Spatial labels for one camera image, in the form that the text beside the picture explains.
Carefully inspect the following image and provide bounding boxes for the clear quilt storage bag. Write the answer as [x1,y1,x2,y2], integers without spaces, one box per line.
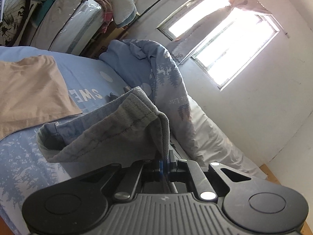
[49,0,104,55]

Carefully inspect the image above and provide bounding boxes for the printed white duvet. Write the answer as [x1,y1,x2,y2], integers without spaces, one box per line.
[99,39,268,180]

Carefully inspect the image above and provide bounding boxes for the window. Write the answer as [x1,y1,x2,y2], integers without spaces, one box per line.
[156,0,280,91]

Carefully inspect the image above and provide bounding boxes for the bicycle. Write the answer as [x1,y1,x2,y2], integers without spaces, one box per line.
[0,0,47,47]

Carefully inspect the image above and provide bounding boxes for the blue-grey pants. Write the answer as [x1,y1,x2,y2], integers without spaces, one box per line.
[37,87,178,194]

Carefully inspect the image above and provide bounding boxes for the pale shirt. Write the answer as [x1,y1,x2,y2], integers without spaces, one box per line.
[0,55,83,140]

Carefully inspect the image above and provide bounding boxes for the wooden bed headboard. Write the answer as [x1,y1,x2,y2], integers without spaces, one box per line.
[259,164,282,184]

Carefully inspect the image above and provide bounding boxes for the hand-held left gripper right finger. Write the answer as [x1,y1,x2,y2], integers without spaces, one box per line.
[163,150,252,201]

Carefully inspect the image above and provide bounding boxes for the pink striped blanket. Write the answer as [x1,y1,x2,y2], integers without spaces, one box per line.
[75,0,116,34]

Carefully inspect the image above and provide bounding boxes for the grey storage bag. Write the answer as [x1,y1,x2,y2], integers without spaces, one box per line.
[33,0,86,52]

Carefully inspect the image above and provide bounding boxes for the lace curtain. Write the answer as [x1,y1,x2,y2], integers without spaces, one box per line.
[169,0,273,64]

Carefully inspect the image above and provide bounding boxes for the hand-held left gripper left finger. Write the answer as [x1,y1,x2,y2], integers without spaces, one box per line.
[73,160,164,200]

